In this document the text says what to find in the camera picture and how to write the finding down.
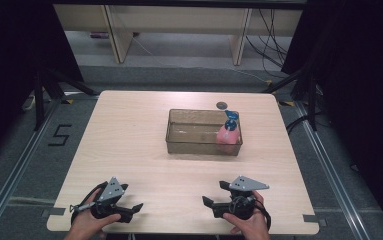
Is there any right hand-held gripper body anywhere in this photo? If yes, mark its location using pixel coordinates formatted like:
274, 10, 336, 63
211, 175, 270, 221

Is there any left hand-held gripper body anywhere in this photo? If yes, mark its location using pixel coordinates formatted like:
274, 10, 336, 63
90, 176, 135, 224

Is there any pink soap bottle blue pump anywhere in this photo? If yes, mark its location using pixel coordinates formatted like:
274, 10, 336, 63
215, 109, 241, 148

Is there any brown transparent plastic bin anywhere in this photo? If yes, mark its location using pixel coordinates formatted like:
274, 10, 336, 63
165, 108, 244, 157

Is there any person's right hand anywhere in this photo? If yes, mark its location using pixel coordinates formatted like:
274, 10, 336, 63
222, 190, 271, 240

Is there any person's left hand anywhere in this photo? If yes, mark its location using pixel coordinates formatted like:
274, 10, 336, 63
68, 189, 123, 236

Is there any black metal stand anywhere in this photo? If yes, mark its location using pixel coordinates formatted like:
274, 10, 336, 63
33, 67, 99, 132
263, 65, 319, 132

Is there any small purple box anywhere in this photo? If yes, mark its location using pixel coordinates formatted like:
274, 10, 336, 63
89, 31, 110, 40

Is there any black curtain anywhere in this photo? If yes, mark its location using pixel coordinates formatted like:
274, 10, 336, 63
280, 0, 383, 233
0, 0, 84, 168

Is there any beige wooden shelf unit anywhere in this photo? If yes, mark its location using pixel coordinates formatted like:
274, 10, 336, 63
52, 3, 304, 66

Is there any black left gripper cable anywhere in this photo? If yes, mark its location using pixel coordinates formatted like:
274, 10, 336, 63
70, 181, 110, 225

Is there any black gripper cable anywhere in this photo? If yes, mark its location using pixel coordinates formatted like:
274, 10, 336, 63
254, 199, 273, 232
70, 181, 110, 225

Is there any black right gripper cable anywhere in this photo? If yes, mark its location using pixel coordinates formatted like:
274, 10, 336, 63
254, 199, 273, 232

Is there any black floor cable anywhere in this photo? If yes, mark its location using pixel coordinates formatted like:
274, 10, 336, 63
285, 112, 324, 135

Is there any aluminium floor rail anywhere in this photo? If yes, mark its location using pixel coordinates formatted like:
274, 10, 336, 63
0, 97, 64, 240
293, 100, 372, 240

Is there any thin white floor cable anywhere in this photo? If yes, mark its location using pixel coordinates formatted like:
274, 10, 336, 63
233, 67, 271, 84

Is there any bundle of black cables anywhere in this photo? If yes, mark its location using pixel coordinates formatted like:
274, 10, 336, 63
244, 8, 289, 80

